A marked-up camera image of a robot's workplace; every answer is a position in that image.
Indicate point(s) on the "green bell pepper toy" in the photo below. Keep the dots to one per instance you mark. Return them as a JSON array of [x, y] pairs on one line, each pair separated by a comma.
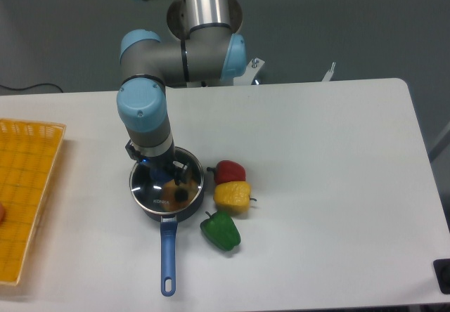
[[220, 229]]

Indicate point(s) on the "yellow plastic basket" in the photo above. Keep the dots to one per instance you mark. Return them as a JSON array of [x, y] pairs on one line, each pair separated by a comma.
[[29, 151]]

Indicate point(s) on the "orange shrimp ring toy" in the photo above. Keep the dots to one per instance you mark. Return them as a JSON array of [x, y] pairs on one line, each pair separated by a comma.
[[174, 198]]

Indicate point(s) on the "black table corner device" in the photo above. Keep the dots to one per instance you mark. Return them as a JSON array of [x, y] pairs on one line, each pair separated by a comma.
[[442, 272]]

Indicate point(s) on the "dark pot blue handle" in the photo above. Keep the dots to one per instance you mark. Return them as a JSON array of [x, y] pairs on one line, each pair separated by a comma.
[[168, 229]]

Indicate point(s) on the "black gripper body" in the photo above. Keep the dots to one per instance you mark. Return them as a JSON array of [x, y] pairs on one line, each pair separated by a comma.
[[157, 157]]

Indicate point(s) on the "white table leg bracket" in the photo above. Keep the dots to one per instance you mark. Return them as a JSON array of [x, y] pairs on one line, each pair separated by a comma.
[[330, 72]]

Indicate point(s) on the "red bell pepper toy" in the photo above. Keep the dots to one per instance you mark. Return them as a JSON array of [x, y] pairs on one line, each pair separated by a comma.
[[227, 171]]

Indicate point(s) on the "yellow bell pepper toy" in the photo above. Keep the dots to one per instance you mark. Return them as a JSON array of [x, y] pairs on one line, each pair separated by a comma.
[[233, 196]]

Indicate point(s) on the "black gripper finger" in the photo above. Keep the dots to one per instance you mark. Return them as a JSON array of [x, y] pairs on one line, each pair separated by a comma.
[[133, 153], [180, 172]]

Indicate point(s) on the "glass lid blue knob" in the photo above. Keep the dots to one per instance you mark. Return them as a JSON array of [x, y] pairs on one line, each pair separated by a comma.
[[147, 191]]

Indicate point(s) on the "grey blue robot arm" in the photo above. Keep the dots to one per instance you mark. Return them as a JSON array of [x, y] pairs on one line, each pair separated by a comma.
[[210, 52]]

